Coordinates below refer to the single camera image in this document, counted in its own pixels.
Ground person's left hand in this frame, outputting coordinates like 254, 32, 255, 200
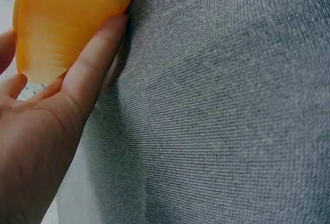
0, 13, 130, 224

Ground orange translucent plastic container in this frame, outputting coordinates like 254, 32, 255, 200
12, 0, 144, 85

